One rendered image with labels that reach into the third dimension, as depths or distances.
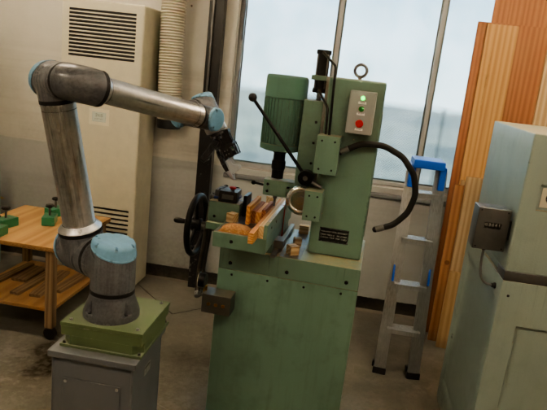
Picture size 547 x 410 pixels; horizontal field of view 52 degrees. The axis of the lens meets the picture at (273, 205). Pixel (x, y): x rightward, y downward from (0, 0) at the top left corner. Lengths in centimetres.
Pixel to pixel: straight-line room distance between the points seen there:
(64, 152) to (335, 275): 110
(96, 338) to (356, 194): 111
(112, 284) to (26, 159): 247
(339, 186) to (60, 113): 108
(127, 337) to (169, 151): 210
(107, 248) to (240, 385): 94
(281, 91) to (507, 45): 170
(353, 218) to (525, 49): 176
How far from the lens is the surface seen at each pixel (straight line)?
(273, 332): 239
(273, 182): 239
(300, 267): 227
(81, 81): 182
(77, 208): 202
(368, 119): 218
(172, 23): 364
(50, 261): 311
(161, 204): 395
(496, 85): 359
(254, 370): 249
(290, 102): 230
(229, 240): 216
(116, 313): 198
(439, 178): 301
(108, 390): 204
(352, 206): 229
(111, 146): 368
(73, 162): 198
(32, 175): 432
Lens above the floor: 153
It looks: 14 degrees down
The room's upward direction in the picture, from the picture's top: 6 degrees clockwise
